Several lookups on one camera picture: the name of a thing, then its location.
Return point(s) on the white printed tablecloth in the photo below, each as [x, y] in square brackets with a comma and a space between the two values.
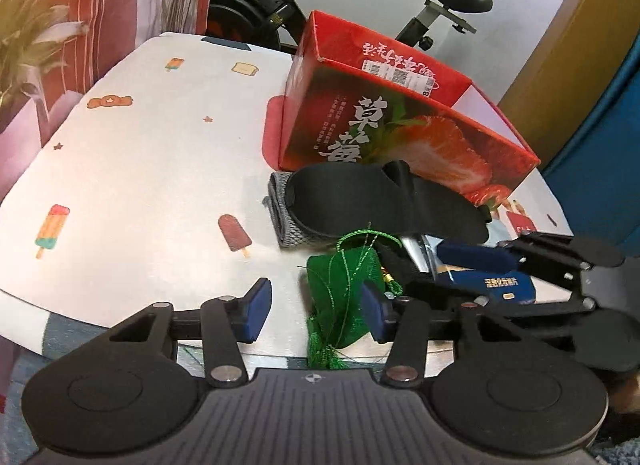
[150, 170]

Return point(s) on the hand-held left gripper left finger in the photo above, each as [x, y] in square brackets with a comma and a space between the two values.
[257, 310]

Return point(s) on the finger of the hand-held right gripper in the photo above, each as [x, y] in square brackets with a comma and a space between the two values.
[540, 307]
[475, 255]

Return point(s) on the wooden door frame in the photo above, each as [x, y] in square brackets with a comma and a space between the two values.
[575, 45]

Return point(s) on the blue curtain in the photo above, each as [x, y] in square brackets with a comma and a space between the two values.
[600, 145]

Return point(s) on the red strawberry print cardboard box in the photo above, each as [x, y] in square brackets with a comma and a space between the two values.
[340, 110]

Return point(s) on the green mesh pouch with tassel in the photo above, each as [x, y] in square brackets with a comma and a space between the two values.
[340, 295]

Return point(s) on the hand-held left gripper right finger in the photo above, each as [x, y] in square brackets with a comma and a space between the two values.
[373, 312]

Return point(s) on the red floral curtain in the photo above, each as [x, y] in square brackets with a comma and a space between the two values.
[50, 45]

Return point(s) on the blue packet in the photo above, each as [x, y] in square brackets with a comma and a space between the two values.
[500, 287]

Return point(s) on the black and grey shoe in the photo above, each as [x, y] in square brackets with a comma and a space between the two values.
[345, 200]

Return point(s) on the black exercise bike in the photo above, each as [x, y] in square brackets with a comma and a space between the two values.
[250, 5]

